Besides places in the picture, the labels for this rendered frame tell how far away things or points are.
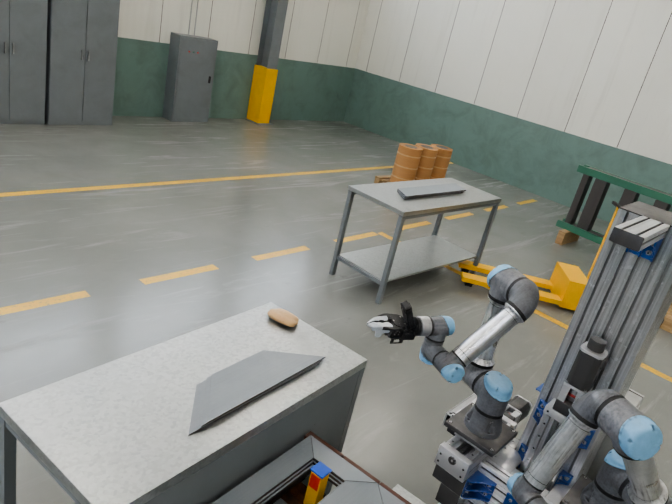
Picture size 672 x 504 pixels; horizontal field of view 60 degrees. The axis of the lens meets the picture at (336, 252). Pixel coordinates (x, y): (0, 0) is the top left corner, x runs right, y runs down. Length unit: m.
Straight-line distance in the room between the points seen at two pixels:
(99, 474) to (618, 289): 1.80
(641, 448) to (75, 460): 1.64
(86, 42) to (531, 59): 7.92
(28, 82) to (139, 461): 7.99
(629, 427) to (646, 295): 0.56
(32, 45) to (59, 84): 0.64
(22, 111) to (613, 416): 8.81
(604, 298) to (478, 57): 10.78
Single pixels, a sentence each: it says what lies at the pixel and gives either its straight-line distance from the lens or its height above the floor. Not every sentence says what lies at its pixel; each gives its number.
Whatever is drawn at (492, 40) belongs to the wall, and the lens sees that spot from 12.74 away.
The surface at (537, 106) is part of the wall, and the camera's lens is 12.19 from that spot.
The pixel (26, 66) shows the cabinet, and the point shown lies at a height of 0.82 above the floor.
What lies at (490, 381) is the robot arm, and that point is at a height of 1.27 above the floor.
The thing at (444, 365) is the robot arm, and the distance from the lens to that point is 2.17.
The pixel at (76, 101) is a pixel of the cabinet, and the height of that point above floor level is 0.36.
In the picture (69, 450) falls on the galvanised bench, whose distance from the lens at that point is 2.03.
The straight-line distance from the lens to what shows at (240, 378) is 2.31.
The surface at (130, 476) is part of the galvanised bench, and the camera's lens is 1.94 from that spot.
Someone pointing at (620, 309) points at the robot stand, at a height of 1.69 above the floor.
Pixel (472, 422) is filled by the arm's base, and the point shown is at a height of 1.07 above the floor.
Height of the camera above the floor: 2.43
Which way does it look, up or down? 22 degrees down
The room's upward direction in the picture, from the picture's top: 13 degrees clockwise
